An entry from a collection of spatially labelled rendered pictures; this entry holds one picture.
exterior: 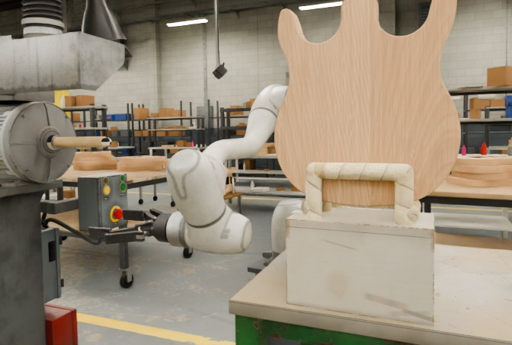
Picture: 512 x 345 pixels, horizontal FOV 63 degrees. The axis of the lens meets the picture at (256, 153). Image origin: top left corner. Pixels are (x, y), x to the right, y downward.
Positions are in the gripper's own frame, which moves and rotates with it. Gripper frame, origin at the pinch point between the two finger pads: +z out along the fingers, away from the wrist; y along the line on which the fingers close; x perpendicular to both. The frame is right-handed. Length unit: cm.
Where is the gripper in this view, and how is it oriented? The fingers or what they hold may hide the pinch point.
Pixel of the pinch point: (110, 223)
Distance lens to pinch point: 123.6
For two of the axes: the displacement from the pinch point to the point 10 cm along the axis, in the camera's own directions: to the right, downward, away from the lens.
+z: -9.3, -0.1, 3.7
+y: 3.6, -2.1, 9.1
